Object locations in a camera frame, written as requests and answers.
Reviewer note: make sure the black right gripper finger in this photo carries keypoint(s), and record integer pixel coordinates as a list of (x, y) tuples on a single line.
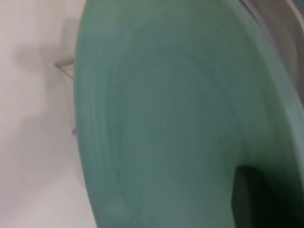
[(261, 202)]

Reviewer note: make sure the green round plate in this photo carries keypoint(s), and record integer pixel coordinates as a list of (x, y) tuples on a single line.
[(166, 118)]

